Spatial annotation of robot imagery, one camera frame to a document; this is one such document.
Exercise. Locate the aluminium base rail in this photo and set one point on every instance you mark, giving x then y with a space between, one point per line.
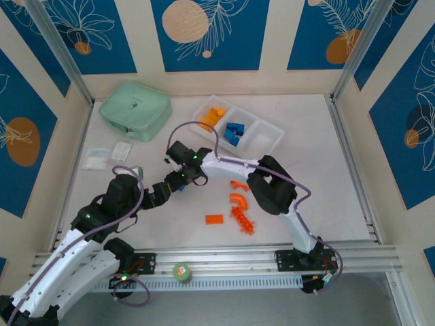
221 256

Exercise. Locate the yellow-orange lego brick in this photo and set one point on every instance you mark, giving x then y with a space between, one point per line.
205 123
210 127
215 113

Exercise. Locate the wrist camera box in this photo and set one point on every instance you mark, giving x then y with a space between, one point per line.
137 171
175 164

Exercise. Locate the orange long studded lego beam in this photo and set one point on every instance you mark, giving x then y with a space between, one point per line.
243 222

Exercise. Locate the black controller board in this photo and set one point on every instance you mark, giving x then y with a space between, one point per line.
122 284
311 287

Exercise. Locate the aluminium frame post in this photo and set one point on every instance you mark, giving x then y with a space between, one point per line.
362 51
60 51

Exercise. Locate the large clear gauze packet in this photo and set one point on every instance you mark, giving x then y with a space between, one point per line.
95 163

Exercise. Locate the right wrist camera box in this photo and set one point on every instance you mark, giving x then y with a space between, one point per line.
175 164

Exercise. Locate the aluminium table side rail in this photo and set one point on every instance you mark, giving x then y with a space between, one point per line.
73 169
355 169

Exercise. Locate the white three-compartment tray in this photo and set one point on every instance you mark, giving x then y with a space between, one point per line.
268 136

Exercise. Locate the blue lego brick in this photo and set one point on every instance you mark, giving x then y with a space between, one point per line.
228 135
240 134
181 188
236 141
235 127

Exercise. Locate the small clear gauze packet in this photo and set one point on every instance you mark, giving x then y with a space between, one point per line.
121 150

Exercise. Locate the orange lego plate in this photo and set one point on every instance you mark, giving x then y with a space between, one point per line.
214 219

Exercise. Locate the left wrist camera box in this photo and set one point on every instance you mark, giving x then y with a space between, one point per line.
137 171

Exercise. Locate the green tape roll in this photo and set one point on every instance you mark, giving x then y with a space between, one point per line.
181 271

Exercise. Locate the mint green zipper pouch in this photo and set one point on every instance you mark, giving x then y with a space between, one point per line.
136 105

